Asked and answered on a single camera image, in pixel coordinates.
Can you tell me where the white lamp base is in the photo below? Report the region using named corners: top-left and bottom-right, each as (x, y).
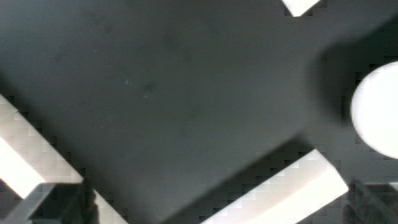
top-left (281, 0), bottom-right (320, 17)

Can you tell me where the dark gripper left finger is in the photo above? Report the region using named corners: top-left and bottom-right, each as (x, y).
top-left (0, 182), bottom-right (98, 224)

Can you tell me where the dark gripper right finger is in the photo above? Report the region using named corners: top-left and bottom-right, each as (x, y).
top-left (347, 180), bottom-right (398, 224)

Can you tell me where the white front wall bar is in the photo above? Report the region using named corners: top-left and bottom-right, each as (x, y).
top-left (0, 95), bottom-right (130, 224)

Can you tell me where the white lamp bulb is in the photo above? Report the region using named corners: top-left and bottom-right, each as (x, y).
top-left (351, 62), bottom-right (398, 159)

